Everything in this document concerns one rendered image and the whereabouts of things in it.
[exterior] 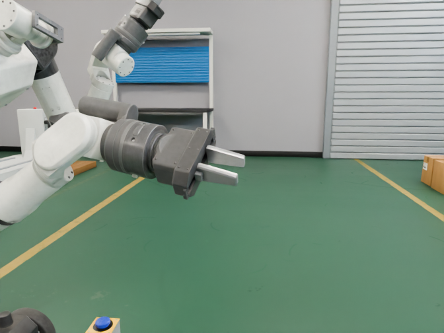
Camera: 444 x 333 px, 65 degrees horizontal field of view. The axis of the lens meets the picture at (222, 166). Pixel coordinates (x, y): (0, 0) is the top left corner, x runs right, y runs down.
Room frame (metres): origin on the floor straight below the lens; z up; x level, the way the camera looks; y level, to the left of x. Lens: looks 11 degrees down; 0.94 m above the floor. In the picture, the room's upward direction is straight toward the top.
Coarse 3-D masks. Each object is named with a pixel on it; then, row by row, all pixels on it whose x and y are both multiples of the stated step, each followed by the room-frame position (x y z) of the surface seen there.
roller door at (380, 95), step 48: (336, 0) 5.29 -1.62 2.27; (384, 0) 5.19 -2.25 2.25; (432, 0) 5.12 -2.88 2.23; (336, 48) 5.27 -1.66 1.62; (384, 48) 5.19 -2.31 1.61; (432, 48) 5.12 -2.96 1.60; (336, 96) 5.25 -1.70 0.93; (384, 96) 5.18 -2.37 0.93; (432, 96) 5.10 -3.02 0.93; (336, 144) 5.25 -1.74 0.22; (384, 144) 5.17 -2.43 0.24; (432, 144) 5.09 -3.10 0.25
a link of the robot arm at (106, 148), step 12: (84, 96) 0.60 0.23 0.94; (84, 108) 0.59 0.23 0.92; (96, 108) 0.58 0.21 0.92; (108, 108) 0.57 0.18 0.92; (120, 108) 0.57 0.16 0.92; (132, 108) 0.58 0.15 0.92; (96, 120) 0.55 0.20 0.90; (108, 120) 0.59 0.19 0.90; (120, 120) 0.55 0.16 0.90; (132, 120) 0.56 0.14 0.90; (108, 132) 0.53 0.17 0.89; (120, 132) 0.53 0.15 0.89; (96, 144) 0.54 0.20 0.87; (108, 144) 0.53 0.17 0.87; (84, 156) 0.54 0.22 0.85; (96, 156) 0.54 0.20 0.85; (108, 156) 0.53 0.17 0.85; (120, 168) 0.53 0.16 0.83
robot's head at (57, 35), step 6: (36, 12) 0.79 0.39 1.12; (36, 18) 0.78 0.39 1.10; (42, 18) 0.80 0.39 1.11; (48, 18) 0.82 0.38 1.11; (36, 24) 0.78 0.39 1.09; (54, 24) 0.83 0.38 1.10; (42, 30) 0.79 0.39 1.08; (48, 30) 0.81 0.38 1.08; (54, 30) 0.86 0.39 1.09; (60, 30) 0.85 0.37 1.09; (54, 36) 0.83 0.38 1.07; (60, 36) 0.85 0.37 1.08; (54, 42) 0.85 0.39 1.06; (60, 42) 0.85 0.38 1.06; (42, 48) 0.85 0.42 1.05
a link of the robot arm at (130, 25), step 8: (144, 0) 1.12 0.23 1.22; (136, 8) 1.13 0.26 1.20; (144, 8) 1.10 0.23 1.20; (152, 8) 1.08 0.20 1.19; (160, 8) 1.09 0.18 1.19; (136, 16) 1.10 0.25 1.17; (144, 16) 1.09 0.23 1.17; (152, 16) 1.10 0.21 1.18; (160, 16) 1.10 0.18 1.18; (120, 24) 1.09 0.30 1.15; (128, 24) 1.08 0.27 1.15; (136, 24) 1.09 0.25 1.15; (144, 24) 1.11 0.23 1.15; (152, 24) 1.11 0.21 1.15; (128, 32) 1.08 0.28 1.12; (136, 32) 1.09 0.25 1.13; (144, 32) 1.11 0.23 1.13; (136, 40) 1.10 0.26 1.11; (144, 40) 1.13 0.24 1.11
